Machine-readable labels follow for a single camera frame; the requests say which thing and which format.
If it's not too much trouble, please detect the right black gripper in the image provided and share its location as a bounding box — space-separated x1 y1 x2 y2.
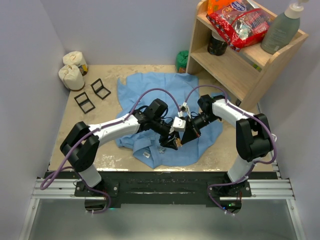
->
181 112 221 144

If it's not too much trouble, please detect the blue button shirt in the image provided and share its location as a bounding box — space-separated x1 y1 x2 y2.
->
115 72 223 169

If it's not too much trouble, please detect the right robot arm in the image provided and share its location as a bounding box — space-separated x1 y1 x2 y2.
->
181 95 276 197

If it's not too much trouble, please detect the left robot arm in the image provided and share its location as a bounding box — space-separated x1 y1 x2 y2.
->
60 98 180 196

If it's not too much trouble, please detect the silver leaf brooch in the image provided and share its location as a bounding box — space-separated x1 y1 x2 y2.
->
157 146 166 154

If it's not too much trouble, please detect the green lidded container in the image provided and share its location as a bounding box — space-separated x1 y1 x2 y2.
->
175 50 189 74

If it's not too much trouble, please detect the wooden shelf unit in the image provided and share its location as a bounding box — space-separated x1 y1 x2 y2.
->
186 0 309 110

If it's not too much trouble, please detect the black stand rear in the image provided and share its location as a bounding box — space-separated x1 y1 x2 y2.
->
90 78 111 100

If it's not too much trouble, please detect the black stand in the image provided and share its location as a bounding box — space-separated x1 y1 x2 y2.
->
74 91 96 114
90 78 111 100

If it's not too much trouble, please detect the dark jar on shelf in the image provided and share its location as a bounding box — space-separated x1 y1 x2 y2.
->
207 31 228 56

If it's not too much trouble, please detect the black stand front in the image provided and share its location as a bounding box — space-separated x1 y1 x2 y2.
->
74 91 96 114

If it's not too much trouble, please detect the white cloth bag front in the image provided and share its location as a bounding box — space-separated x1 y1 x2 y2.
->
58 64 85 91

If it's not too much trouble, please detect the white cloth bag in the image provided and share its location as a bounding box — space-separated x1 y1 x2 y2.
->
58 64 85 91
62 51 88 76

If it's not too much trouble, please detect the red candy bag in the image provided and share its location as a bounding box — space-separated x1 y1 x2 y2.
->
206 0 275 52

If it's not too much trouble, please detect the white cloth bag rear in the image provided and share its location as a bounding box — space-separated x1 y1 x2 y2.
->
62 51 88 76

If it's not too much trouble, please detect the orange snack box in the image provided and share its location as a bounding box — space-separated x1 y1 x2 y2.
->
207 0 233 15

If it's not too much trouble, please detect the green pump bottle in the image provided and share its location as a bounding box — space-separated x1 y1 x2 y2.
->
260 0 308 54

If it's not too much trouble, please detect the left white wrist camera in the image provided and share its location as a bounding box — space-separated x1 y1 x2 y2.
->
171 117 186 132

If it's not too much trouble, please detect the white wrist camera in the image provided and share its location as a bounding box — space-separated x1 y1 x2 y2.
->
171 117 186 132
179 101 191 118

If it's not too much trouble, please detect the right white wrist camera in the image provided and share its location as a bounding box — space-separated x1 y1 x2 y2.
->
179 101 191 118

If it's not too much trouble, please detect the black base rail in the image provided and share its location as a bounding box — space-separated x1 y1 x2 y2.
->
54 171 277 213

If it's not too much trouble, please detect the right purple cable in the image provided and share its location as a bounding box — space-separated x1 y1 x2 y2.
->
184 85 278 166

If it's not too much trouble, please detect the purple cable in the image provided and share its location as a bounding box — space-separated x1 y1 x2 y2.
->
39 88 182 191
184 85 278 166

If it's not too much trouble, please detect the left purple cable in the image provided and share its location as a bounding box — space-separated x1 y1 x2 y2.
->
39 88 182 191

